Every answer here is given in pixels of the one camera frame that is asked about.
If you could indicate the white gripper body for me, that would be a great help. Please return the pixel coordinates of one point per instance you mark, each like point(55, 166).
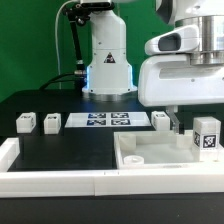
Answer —
point(170, 76)

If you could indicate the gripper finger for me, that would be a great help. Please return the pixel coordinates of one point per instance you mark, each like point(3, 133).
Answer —
point(177, 126)

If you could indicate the white square table top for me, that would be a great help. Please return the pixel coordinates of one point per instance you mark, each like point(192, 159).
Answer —
point(161, 153)

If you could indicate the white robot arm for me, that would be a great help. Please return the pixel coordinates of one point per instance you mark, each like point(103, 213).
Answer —
point(109, 74)

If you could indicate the white marker sheet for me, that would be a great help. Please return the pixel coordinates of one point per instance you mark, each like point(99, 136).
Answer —
point(107, 119)

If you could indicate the white U-shaped fence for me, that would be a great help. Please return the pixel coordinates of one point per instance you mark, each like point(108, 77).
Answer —
point(133, 175)

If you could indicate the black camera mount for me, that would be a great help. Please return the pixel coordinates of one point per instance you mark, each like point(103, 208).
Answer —
point(79, 13)

